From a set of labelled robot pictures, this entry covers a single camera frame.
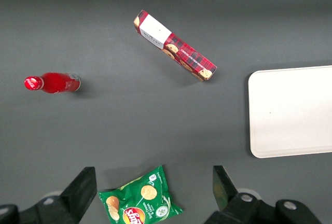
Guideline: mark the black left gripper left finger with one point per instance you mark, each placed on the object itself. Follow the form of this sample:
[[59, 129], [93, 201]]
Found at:
[[77, 198]]

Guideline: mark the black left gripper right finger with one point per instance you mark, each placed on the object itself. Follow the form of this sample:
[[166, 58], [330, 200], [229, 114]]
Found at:
[[228, 203]]

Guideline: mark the red tartan cookie box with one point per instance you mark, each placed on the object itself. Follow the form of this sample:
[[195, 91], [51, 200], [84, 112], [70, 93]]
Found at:
[[186, 55]]

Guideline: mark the beige plastic tray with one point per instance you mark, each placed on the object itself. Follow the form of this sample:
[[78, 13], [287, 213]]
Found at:
[[290, 112]]

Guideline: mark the green chips bag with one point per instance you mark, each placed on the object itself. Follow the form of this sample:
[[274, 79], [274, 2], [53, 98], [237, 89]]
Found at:
[[140, 200]]

